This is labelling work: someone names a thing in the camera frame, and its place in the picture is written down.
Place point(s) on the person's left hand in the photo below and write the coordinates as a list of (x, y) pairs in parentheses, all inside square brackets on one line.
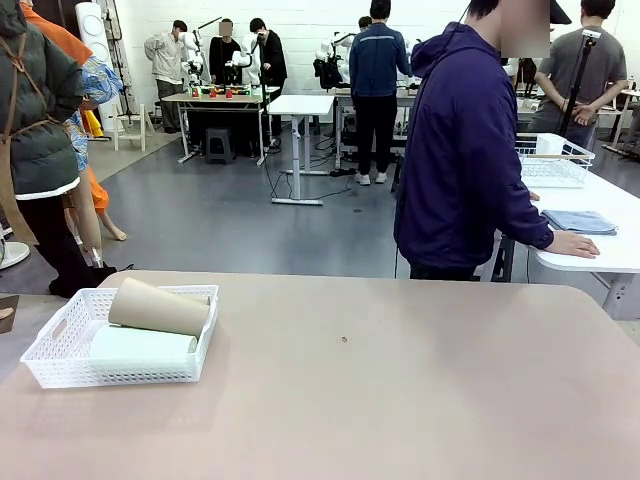
[(534, 196)]

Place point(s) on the person's right hand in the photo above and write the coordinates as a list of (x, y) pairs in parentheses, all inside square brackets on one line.
[(575, 245)]

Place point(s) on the beige brown plastic cup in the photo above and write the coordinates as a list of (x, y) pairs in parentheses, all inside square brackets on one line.
[(160, 310)]

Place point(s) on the mint green plastic cup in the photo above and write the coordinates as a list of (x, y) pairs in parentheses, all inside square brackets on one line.
[(140, 342)]

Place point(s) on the white perforated plastic basket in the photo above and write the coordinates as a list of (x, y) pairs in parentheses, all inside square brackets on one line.
[(55, 367)]

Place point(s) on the person's right forearm purple sleeve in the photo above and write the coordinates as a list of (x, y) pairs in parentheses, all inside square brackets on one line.
[(527, 225)]

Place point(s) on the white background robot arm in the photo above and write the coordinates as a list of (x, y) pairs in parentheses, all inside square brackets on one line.
[(330, 55)]

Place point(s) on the folded blue towel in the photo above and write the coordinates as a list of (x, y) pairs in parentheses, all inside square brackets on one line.
[(580, 222)]

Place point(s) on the white side table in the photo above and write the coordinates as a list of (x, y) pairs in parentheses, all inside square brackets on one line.
[(615, 250)]

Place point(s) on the white box container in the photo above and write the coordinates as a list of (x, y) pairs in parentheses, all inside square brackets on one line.
[(550, 144)]

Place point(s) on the person in purple jacket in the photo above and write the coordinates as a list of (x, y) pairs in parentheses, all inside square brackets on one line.
[(460, 150)]

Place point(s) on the person in grey t-shirt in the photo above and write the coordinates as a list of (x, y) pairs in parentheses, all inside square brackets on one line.
[(595, 60)]

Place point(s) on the black floor power strip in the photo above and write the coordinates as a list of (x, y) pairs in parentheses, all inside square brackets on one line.
[(343, 172)]

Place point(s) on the person in blue jacket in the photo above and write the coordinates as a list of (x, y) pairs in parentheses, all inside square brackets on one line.
[(377, 65)]

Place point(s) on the white standing desk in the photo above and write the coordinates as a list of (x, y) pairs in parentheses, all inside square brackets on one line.
[(300, 105)]

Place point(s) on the person in black hoodie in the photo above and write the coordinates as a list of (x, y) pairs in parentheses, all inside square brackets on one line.
[(272, 55)]

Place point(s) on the black plastic stool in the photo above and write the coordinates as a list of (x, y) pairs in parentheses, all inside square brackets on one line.
[(220, 145)]

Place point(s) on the brown background work table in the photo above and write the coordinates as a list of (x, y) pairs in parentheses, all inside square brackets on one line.
[(215, 98)]

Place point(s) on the person in black sweater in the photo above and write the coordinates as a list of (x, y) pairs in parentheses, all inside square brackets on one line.
[(225, 57)]

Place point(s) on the person in beige shirt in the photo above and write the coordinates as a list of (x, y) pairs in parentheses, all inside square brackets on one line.
[(165, 60)]

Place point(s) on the white wooden step stool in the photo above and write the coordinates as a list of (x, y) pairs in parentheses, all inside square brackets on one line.
[(131, 125)]

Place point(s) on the mannequin in orange garment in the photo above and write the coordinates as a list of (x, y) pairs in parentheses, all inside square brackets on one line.
[(95, 80)]

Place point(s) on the white tower fan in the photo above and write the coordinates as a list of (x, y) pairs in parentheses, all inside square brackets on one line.
[(92, 35)]

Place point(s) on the mannequin in green puffer vest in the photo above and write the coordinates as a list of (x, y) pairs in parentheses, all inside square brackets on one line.
[(35, 135)]

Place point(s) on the white round fan base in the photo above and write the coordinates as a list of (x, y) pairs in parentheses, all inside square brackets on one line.
[(12, 254)]

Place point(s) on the black camera tripod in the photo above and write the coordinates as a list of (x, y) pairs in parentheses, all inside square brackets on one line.
[(577, 80)]

